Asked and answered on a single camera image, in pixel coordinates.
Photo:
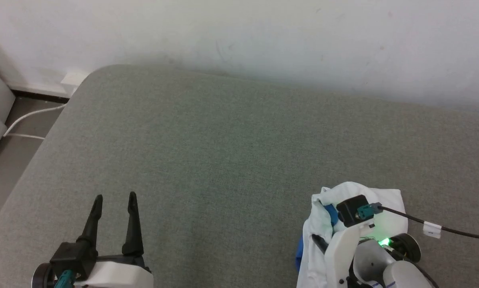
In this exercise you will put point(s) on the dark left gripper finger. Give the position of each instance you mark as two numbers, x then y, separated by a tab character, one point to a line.
93	224
133	228

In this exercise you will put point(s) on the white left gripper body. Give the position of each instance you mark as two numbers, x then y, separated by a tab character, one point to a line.
115	276

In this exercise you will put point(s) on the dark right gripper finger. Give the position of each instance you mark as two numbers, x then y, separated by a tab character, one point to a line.
320	242

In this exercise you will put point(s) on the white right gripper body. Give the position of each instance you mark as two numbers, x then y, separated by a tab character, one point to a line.
339	256

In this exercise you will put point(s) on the blue and white T-shirt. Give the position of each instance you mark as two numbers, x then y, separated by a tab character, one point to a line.
315	228

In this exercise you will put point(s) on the grey-green fabric sofa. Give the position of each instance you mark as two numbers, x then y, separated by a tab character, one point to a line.
223	160

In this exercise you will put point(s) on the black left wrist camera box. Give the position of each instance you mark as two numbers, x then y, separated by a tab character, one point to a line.
73	256

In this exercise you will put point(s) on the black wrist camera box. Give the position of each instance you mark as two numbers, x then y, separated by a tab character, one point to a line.
349	210
73	256

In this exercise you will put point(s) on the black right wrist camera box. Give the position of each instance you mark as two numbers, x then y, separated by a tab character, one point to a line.
349	210

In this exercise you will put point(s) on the white wall socket box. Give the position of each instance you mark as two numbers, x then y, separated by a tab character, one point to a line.
74	82

